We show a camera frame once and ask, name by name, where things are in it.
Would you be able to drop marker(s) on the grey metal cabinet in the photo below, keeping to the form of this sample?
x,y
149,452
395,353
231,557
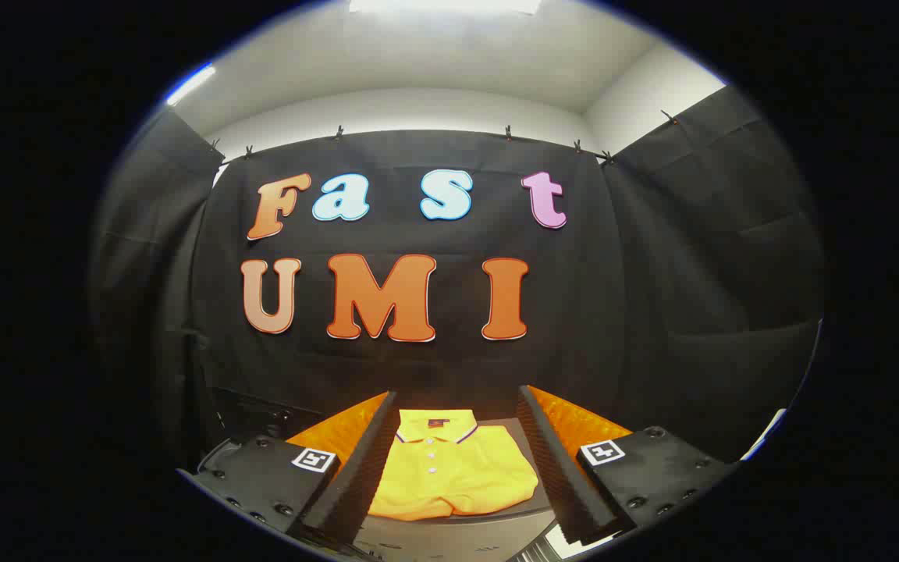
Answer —
x,y
449,538

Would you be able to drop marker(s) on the black backdrop cloth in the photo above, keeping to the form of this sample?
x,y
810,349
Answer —
x,y
652,312

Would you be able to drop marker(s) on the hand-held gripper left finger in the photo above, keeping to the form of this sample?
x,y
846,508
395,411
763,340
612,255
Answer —
x,y
356,476

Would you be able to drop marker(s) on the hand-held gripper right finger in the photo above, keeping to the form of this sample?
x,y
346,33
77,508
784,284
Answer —
x,y
559,468

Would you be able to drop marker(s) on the ceiling light panel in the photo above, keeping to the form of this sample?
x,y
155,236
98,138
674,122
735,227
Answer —
x,y
442,5
190,84

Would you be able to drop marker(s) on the yellow polo shirt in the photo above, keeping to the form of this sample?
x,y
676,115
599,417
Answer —
x,y
449,476

